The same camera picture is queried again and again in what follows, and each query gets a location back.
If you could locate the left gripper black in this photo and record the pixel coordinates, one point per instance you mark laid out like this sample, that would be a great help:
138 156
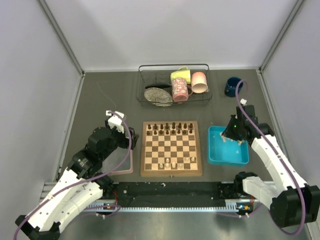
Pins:
125 141

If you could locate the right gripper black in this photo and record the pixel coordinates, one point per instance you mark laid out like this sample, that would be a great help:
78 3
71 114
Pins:
228 132

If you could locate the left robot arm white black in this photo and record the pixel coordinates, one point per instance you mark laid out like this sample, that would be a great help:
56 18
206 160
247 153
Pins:
81 184

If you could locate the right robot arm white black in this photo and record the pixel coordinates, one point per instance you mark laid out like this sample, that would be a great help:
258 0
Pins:
275 170

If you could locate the wooden chess board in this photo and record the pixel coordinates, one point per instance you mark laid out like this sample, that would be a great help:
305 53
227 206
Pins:
176 144

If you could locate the metal tray pink rim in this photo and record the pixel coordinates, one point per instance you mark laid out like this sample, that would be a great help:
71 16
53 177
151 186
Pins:
115 159

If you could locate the blue plastic tray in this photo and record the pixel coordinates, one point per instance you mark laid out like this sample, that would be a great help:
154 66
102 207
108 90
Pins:
225 151

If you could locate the dark blue mug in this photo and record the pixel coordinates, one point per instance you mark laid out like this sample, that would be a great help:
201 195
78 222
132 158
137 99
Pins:
233 85

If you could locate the speckled ceramic plate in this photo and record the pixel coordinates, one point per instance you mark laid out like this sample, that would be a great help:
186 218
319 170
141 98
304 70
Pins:
158 97

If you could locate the pink white mug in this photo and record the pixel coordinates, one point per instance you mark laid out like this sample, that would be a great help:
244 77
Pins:
199 83

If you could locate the pink patterned mug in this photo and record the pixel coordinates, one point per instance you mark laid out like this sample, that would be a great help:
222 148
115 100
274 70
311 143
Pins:
181 91

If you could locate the yellow mug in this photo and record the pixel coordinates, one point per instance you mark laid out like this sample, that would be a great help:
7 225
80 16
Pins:
183 72

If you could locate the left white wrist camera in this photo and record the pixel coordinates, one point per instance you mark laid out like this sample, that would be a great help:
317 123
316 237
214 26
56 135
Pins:
114 121

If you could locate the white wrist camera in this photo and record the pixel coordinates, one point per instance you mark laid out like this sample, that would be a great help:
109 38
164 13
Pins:
243 102
114 121

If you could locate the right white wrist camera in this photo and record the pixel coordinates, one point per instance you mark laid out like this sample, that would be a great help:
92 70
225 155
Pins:
243 102

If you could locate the black wire dish rack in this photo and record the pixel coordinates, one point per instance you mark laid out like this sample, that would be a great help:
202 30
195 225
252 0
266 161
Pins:
165 85

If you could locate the aluminium front rail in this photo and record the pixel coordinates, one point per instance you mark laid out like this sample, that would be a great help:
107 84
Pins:
103 193

